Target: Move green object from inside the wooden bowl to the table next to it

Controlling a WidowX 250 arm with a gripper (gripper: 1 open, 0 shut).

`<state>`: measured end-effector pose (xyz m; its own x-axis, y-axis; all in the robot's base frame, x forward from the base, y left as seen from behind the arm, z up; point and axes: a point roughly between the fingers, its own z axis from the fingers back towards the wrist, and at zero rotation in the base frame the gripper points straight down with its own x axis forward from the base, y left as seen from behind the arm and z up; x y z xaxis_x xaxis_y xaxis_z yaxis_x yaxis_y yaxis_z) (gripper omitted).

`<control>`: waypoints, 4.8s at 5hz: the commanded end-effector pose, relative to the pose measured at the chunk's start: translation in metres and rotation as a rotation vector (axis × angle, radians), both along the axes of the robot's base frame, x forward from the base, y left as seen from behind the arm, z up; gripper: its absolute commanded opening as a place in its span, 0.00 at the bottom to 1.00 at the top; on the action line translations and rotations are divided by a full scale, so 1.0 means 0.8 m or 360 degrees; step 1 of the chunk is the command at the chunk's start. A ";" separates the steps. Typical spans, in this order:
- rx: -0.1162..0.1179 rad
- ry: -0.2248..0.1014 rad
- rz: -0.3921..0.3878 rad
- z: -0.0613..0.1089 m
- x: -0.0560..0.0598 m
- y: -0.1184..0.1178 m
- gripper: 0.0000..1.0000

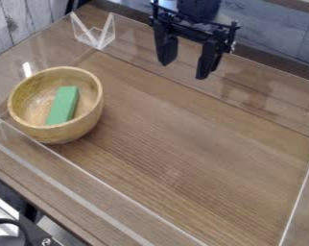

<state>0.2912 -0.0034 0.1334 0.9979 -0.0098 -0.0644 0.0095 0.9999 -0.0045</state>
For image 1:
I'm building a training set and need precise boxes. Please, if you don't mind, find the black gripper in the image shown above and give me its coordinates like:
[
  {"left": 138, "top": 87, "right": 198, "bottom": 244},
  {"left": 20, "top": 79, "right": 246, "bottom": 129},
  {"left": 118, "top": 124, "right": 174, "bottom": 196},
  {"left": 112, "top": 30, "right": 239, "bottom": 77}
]
[{"left": 150, "top": 0, "right": 241, "bottom": 80}]

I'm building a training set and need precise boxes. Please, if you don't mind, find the green rectangular block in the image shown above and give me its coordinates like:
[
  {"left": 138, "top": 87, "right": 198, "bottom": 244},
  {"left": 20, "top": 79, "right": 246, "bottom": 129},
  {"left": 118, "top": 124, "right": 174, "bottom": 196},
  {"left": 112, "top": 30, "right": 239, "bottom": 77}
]
[{"left": 46, "top": 86, "right": 80, "bottom": 125}]

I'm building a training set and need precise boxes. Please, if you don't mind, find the wooden bowl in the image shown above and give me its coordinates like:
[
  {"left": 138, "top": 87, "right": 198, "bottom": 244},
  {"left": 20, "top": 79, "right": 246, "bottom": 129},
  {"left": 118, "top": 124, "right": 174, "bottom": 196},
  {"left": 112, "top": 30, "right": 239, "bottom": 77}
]
[{"left": 8, "top": 66, "right": 104, "bottom": 144}]

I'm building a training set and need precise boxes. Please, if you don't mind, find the clear acrylic corner bracket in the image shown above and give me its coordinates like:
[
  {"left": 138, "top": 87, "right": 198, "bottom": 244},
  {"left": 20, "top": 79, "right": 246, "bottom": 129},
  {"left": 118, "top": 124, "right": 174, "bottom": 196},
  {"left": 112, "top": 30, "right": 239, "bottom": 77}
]
[{"left": 70, "top": 12, "right": 116, "bottom": 50}]

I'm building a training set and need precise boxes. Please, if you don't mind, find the black metal table bracket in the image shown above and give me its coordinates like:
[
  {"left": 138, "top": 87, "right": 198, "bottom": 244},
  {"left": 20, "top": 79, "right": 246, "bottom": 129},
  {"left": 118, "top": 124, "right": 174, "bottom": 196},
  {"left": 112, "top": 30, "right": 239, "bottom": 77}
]
[{"left": 17, "top": 214, "right": 56, "bottom": 246}]

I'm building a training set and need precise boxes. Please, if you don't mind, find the black cable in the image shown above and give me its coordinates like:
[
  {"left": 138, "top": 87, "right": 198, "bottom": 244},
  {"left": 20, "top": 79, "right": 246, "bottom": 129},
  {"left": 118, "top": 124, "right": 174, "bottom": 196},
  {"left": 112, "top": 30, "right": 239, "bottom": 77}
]
[{"left": 0, "top": 218, "right": 33, "bottom": 246}]

